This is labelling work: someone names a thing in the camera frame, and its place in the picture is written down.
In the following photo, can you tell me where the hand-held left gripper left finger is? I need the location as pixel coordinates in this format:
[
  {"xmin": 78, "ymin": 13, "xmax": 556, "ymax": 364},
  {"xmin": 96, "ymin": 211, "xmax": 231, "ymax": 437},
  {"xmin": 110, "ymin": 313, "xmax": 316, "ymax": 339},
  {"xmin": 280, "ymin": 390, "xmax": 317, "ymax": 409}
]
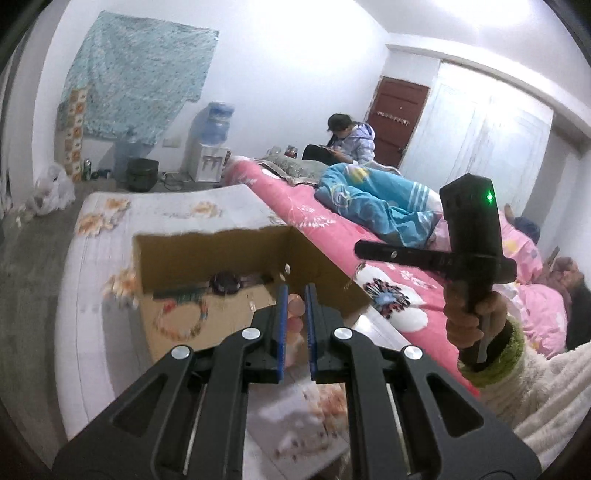
[{"xmin": 52, "ymin": 284, "xmax": 290, "ymax": 480}]

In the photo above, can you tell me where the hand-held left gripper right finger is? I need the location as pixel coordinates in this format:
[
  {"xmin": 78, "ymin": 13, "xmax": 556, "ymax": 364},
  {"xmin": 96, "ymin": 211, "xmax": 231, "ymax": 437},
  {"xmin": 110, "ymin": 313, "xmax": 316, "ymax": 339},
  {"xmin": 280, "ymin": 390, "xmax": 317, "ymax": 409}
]
[{"xmin": 305, "ymin": 284, "xmax": 542, "ymax": 480}]

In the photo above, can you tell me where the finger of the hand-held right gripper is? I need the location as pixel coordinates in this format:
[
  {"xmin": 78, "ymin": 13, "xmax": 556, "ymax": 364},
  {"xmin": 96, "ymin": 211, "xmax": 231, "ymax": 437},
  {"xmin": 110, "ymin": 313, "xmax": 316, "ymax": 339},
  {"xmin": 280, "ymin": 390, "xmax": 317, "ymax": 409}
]
[{"xmin": 354, "ymin": 239, "xmax": 452, "ymax": 274}]

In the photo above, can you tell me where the pink bead bracelet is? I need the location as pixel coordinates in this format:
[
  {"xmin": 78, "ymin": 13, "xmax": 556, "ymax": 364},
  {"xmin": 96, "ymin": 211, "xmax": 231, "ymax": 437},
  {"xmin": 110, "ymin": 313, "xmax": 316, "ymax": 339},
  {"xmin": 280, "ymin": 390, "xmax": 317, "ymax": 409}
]
[{"xmin": 284, "ymin": 293, "xmax": 308, "ymax": 365}]

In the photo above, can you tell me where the brown cardboard box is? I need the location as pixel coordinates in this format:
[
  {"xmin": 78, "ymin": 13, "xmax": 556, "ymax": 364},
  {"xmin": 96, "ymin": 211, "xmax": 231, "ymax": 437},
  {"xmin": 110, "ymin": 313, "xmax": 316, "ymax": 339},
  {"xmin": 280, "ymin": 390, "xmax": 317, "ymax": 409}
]
[{"xmin": 132, "ymin": 226, "xmax": 374, "ymax": 365}]

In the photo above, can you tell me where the multicolour glass bead bracelet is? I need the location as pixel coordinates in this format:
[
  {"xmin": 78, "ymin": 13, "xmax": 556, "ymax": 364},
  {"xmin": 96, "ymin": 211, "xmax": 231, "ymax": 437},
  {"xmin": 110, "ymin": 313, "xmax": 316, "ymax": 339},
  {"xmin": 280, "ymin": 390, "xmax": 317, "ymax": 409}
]
[{"xmin": 154, "ymin": 295, "xmax": 208, "ymax": 342}]

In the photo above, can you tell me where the person's right hand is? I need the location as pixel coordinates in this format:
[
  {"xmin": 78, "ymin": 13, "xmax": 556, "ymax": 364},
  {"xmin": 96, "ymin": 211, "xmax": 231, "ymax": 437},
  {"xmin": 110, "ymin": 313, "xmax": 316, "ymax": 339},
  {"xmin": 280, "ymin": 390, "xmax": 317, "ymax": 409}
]
[{"xmin": 444, "ymin": 281, "xmax": 509, "ymax": 352}]

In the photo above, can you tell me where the blue blanket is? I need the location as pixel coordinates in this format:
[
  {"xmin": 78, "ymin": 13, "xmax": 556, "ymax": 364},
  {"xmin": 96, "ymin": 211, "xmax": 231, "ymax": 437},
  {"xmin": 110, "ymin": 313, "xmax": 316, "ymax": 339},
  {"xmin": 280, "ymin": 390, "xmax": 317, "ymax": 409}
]
[{"xmin": 315, "ymin": 162, "xmax": 444, "ymax": 248}]

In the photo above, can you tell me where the white wardrobe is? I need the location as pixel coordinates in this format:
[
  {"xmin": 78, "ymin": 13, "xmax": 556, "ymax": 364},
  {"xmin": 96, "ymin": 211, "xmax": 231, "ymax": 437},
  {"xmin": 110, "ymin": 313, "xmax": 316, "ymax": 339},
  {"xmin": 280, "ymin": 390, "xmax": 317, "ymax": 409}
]
[{"xmin": 399, "ymin": 60, "xmax": 555, "ymax": 222}]

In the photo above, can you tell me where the pink floral bed sheet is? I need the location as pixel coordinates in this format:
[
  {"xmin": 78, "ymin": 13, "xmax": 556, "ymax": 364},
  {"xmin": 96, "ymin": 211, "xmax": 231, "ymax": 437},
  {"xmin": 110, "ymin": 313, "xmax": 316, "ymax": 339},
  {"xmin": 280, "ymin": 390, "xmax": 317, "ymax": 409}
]
[{"xmin": 224, "ymin": 156, "xmax": 573, "ymax": 398}]

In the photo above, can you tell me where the green bead strand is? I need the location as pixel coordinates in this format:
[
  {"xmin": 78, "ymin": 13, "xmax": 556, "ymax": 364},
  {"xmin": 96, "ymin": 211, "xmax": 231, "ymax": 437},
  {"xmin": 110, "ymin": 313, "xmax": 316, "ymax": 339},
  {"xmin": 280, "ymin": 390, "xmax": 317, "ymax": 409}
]
[{"xmin": 154, "ymin": 287, "xmax": 206, "ymax": 300}]

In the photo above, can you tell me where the brown door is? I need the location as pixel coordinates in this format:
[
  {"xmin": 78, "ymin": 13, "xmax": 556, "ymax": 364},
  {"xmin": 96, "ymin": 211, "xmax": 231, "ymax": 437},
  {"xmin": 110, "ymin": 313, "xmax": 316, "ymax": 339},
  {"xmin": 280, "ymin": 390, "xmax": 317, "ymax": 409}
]
[{"xmin": 365, "ymin": 78, "xmax": 431, "ymax": 169}]

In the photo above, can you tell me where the grey patterned pillow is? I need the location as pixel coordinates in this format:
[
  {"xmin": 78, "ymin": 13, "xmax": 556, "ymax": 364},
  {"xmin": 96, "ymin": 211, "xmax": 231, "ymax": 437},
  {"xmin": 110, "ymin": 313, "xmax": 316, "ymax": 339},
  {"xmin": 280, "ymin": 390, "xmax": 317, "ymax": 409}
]
[{"xmin": 256, "ymin": 154, "xmax": 331, "ymax": 186}]

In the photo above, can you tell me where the floral table cover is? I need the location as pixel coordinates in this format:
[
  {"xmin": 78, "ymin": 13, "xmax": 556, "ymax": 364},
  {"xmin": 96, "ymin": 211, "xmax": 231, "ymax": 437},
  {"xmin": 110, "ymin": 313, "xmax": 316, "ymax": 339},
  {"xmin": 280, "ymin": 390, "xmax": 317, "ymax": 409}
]
[{"xmin": 55, "ymin": 185, "xmax": 416, "ymax": 467}]

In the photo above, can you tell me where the white water dispenser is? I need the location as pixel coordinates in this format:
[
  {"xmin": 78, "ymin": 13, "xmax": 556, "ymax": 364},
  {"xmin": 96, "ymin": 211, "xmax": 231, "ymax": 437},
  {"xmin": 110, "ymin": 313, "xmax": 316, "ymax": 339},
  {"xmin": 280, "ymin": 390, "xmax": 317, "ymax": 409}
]
[{"xmin": 185, "ymin": 141, "xmax": 232, "ymax": 183}]

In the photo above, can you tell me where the black pot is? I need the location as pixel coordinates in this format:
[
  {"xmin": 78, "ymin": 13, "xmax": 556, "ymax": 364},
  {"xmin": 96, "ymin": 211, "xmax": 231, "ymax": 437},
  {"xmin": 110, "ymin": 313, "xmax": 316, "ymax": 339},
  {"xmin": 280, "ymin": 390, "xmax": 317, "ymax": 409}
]
[{"xmin": 126, "ymin": 158, "xmax": 161, "ymax": 192}]

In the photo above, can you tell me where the white plastic bag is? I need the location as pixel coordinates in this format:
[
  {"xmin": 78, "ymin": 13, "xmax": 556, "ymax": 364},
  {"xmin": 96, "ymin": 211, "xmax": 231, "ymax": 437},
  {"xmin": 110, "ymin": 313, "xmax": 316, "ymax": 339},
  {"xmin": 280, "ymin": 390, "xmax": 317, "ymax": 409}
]
[{"xmin": 28, "ymin": 162, "xmax": 77, "ymax": 217}]

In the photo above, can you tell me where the blue patterned hanging cloth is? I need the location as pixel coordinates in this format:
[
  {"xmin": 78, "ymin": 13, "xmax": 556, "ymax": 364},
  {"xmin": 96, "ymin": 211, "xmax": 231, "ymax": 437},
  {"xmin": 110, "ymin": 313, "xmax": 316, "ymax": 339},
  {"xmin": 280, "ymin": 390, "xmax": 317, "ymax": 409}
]
[{"xmin": 55, "ymin": 10, "xmax": 220, "ymax": 176}]

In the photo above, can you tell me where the dark bead bracelet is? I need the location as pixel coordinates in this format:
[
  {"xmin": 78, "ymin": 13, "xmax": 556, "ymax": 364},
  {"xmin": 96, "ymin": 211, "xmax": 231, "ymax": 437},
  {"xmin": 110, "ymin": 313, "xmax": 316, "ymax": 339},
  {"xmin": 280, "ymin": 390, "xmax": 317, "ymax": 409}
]
[{"xmin": 210, "ymin": 272, "xmax": 242, "ymax": 295}]

